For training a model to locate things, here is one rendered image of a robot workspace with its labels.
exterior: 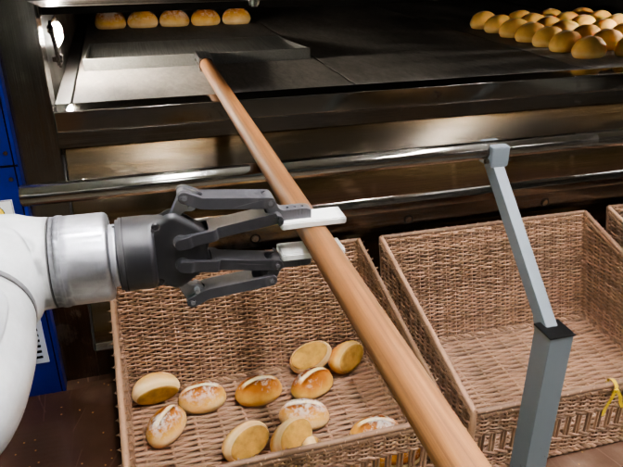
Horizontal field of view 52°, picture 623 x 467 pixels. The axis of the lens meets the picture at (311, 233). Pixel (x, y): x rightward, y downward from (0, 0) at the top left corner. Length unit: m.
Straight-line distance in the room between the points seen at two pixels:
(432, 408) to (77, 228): 0.37
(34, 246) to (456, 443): 0.41
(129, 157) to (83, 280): 0.72
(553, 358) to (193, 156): 0.78
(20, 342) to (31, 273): 0.10
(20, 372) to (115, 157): 0.85
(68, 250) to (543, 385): 0.72
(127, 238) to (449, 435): 0.36
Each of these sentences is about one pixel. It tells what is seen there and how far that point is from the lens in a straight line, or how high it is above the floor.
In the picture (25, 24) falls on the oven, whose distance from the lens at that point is 1.26.
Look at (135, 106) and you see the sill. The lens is 1.28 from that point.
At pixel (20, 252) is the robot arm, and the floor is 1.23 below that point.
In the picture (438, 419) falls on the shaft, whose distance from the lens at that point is 0.44.
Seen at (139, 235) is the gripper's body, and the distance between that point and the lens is 0.64.
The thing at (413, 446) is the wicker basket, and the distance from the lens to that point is 1.17.
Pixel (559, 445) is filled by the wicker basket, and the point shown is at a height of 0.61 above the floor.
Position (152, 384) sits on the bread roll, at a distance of 1.37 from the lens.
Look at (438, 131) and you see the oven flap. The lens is 1.49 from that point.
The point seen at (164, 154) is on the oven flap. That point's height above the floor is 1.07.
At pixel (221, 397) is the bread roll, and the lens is 1.36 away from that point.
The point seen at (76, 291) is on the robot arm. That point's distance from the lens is 0.64.
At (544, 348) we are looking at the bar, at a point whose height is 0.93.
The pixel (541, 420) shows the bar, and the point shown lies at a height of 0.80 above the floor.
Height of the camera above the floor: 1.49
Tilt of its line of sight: 26 degrees down
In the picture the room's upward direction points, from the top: straight up
